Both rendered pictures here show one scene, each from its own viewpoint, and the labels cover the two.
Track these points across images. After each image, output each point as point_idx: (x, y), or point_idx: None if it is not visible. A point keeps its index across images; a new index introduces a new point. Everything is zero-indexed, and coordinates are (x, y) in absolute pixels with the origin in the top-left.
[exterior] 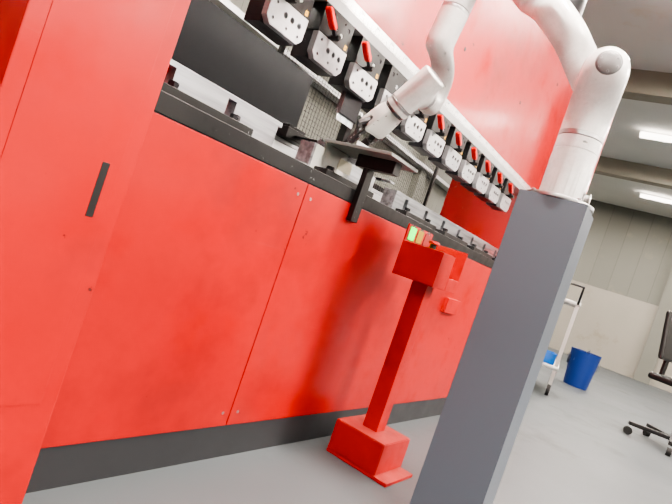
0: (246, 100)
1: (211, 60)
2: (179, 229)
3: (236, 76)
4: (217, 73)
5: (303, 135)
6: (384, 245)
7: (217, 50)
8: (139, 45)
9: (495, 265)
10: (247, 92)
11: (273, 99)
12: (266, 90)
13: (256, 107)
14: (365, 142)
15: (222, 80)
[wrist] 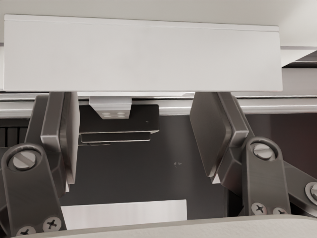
0: (117, 170)
1: (204, 191)
2: None
3: (152, 194)
4: (187, 181)
5: (96, 131)
6: None
7: (200, 209)
8: None
9: None
10: (121, 182)
11: (60, 199)
12: (83, 204)
13: (92, 170)
14: (71, 140)
15: (174, 176)
